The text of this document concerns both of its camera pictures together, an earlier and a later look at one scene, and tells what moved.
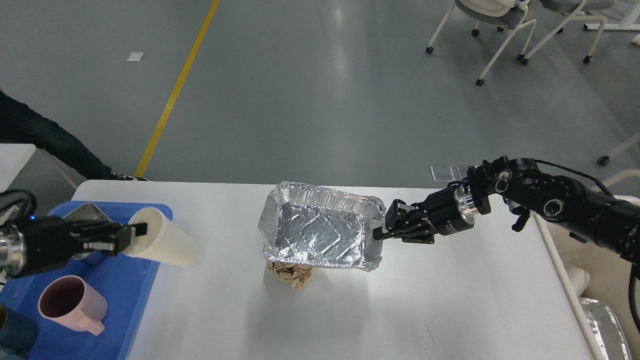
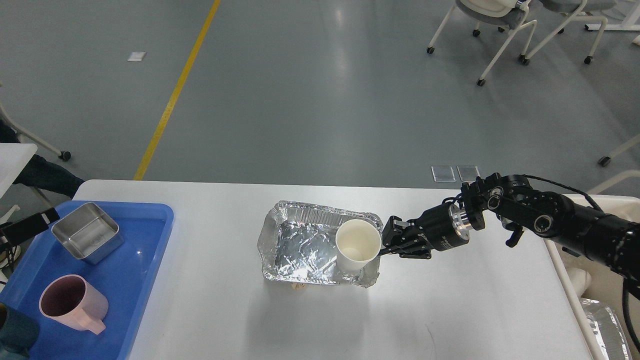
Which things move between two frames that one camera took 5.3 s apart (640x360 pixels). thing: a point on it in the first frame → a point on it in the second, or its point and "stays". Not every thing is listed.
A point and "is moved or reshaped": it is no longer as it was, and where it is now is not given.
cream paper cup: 165,241 → 357,241
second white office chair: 576,10 stays
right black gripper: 447,211 → 443,227
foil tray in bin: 607,328 stays
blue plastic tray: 126,282 stays
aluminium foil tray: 304,224 is moved or reshaped
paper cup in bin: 580,279 stays
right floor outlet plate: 462,170 stays
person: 20,124 → 41,173
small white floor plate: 136,56 stays
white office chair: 503,14 stays
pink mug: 68,300 stays
